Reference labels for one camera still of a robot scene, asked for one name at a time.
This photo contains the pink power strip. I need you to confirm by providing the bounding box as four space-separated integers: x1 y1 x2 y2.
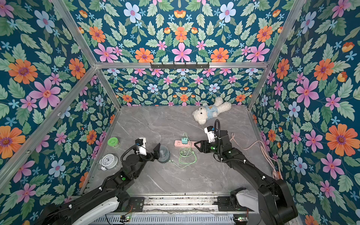
174 140 196 149

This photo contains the teal charger adapter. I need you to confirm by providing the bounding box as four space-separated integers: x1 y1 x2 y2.
181 137 188 144

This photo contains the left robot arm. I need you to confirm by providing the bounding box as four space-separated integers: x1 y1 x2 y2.
35 143 161 225

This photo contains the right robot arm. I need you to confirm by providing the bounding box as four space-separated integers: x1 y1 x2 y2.
195 120 298 225

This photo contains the white teddy bear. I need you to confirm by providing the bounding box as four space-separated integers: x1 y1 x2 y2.
192 97 232 125

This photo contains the green tape roll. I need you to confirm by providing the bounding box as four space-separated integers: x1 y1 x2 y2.
107 137 120 149

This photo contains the white alarm clock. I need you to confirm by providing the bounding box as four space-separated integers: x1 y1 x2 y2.
99 154 119 171

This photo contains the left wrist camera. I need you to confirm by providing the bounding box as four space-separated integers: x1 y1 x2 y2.
135 137 147 156

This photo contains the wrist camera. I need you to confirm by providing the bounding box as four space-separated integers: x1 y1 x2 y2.
204 126 216 143
135 137 147 156

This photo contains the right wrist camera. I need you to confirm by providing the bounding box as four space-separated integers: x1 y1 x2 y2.
204 126 216 143

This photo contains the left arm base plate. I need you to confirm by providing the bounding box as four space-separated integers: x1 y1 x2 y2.
119 197 145 212

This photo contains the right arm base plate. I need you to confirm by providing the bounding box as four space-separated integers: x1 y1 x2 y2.
213 196 242 212

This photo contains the black hook rail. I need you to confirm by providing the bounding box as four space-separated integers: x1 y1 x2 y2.
150 62 210 70

